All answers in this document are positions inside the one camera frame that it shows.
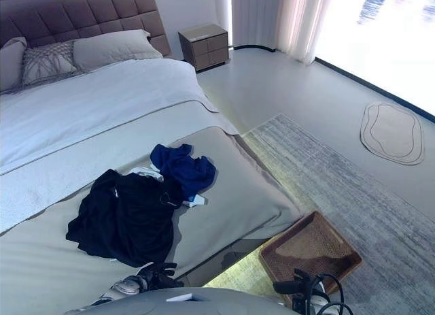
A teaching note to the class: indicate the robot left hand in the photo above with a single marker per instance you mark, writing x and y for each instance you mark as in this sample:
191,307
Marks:
159,270

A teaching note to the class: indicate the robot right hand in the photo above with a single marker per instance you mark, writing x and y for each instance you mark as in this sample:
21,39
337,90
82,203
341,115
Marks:
299,283

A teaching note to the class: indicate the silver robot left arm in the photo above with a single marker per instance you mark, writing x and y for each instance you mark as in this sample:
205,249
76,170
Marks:
125,287

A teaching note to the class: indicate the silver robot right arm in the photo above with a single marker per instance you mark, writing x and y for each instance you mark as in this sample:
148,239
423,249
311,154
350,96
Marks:
319,299

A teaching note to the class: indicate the brown woven basket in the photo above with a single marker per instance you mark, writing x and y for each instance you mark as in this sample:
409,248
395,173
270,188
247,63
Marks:
311,250

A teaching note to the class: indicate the bed with grey bedding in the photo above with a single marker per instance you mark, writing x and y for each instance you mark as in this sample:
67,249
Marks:
102,141

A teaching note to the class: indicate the grey robot torso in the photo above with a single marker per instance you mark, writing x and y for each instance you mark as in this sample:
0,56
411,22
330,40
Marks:
183,301

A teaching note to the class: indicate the black garment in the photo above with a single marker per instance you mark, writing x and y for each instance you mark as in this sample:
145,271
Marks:
129,216

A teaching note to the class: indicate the white and blue garment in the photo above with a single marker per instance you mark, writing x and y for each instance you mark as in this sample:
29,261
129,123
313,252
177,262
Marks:
197,201

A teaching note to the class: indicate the grey striped area rug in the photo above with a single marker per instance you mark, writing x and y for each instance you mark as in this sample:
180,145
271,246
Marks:
340,199

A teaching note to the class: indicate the small beige oval mat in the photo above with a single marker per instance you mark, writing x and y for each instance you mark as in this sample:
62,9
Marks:
392,133

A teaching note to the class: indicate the beige plain pillow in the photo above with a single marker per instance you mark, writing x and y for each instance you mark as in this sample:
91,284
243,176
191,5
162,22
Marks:
115,48
10,65

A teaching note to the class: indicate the brown wooden nightstand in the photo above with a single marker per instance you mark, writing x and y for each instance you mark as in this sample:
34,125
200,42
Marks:
205,46

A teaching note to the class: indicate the grey patterned cushion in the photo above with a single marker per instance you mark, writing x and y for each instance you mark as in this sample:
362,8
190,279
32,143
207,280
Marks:
47,61

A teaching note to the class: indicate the brown tufted headboard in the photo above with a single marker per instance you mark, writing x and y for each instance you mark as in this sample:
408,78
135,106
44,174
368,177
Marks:
85,19

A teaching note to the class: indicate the sheer white curtain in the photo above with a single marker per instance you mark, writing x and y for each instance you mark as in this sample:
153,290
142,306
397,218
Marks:
282,20

